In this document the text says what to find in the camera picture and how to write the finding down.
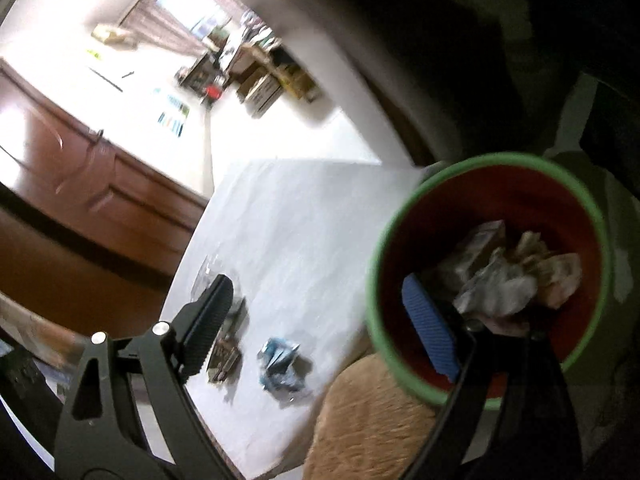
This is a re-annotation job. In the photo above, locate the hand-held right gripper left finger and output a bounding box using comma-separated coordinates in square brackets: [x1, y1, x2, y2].
[52, 274, 237, 480]

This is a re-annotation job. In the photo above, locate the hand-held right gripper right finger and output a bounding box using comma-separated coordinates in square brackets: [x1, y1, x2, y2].
[400, 272, 589, 480]

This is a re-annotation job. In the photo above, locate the white paper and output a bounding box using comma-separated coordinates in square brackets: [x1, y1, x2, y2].
[452, 247, 542, 334]

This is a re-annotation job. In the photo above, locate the green-rimmed red bin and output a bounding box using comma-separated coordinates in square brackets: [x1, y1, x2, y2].
[364, 152, 615, 409]

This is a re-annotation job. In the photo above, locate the clear plastic wrapper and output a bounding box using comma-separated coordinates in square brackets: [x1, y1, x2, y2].
[192, 255, 226, 301]

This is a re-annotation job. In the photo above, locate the brown foil wrapper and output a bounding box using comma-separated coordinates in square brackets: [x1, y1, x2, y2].
[206, 296, 249, 386]

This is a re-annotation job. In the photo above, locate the crumpled blue wrapper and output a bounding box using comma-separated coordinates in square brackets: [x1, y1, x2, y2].
[257, 337, 306, 396]

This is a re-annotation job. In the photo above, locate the white table cloth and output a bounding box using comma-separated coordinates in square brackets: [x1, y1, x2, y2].
[162, 158, 427, 476]

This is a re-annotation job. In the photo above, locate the crumpled pinkish wrapper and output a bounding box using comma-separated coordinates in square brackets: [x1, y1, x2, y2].
[520, 232, 584, 312]

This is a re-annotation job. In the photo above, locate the black patterned object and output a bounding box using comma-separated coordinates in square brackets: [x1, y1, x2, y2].
[0, 345, 66, 411]

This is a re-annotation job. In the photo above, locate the brown wooden door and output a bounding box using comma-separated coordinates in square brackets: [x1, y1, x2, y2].
[0, 57, 211, 282]

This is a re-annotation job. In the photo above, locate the white-sided cardboard box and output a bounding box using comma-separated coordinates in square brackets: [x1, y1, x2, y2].
[245, 74, 284, 117]

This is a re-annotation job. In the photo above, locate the dark shelf unit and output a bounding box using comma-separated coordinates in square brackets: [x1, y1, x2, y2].
[180, 55, 226, 94]

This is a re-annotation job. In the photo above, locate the yellow cardboard box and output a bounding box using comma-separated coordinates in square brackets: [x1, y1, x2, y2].
[282, 67, 321, 104]

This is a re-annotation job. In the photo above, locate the pile of clothes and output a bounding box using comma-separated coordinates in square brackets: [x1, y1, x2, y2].
[220, 10, 281, 57]

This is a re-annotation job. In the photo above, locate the patterned curtain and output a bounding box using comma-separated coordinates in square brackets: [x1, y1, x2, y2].
[117, 0, 212, 69]

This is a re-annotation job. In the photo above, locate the person's dark clothing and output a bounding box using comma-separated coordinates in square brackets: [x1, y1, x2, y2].
[280, 0, 640, 201]

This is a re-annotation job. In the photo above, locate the window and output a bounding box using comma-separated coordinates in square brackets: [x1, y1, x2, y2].
[155, 0, 234, 36]

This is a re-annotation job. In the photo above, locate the colourful wall poster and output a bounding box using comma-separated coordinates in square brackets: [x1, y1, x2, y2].
[152, 87, 194, 139]

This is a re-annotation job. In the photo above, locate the black wall rod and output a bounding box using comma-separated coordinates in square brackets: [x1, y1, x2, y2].
[89, 66, 124, 92]

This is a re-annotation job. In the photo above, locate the beige wall box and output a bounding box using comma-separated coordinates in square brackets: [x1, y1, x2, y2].
[91, 24, 139, 50]

